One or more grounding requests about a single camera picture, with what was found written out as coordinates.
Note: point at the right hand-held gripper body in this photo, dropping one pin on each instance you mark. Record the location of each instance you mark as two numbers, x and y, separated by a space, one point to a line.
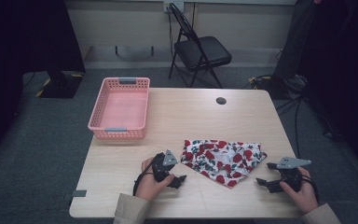
290 179

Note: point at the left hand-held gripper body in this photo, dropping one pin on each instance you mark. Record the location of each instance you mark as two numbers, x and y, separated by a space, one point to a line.
160 168

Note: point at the white shirt with red flowers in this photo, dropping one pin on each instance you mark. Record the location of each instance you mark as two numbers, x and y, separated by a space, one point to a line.
223 161

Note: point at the person's left hand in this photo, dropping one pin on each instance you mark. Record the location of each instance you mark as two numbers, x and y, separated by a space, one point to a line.
150 188

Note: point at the person's right hand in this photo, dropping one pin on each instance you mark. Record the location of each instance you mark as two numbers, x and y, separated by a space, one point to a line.
306 196

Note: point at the pink plastic basket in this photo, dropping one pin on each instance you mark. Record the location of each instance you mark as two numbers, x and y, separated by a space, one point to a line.
122 110

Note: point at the dark equipment on floor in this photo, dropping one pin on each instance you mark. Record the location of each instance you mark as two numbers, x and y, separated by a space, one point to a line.
279 85

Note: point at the round grey table grommet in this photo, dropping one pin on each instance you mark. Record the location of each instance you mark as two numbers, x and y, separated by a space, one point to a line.
221 100

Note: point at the grey clip on table edge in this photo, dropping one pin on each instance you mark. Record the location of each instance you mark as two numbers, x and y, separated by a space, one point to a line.
79 193

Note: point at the dark curtain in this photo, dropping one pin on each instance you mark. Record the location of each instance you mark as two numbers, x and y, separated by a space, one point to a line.
345 77
18 62

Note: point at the black folding chair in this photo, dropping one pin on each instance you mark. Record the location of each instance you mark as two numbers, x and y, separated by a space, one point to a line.
203 51

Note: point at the black stand base yellow tape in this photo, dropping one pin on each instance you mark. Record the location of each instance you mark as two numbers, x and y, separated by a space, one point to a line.
63 85

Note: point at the white wall outlet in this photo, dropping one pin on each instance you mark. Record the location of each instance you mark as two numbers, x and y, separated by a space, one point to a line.
173 6

